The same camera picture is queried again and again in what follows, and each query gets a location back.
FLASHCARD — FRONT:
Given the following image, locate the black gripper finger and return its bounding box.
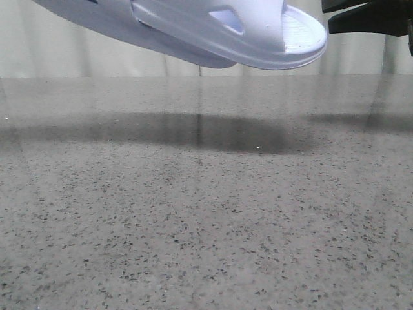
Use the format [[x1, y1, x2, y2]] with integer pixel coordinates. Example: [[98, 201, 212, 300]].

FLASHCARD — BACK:
[[322, 0, 369, 13], [328, 1, 412, 36]]

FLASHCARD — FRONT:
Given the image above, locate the light blue slipper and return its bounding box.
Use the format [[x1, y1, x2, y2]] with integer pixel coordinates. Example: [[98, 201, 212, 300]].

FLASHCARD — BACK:
[[35, 0, 236, 68], [132, 1, 327, 70]]

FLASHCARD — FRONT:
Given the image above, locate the beige pleated curtain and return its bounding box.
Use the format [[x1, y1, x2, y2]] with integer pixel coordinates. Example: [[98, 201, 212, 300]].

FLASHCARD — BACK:
[[1, 1, 412, 78]]

